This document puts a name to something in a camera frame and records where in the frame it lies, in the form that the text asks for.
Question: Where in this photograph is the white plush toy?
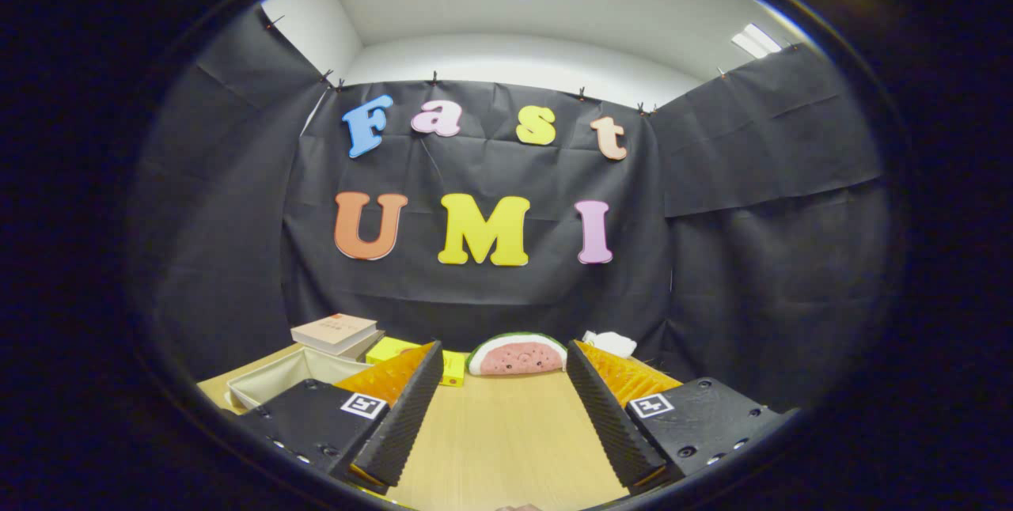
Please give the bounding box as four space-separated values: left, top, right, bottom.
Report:
582 330 638 359

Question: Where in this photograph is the watermelon slice plush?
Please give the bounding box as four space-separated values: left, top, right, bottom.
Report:
465 332 569 377

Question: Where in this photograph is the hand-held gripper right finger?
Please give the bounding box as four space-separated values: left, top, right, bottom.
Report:
564 340 792 496

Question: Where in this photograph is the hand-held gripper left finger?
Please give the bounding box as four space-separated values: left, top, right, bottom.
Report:
237 340 446 496

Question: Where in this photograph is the small ceiling light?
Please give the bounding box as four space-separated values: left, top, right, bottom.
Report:
730 23 784 59

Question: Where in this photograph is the yellow book with red circle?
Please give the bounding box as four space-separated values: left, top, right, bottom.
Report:
366 336 468 388

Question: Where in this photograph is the cream fabric storage box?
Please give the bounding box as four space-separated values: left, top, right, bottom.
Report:
227 347 373 411

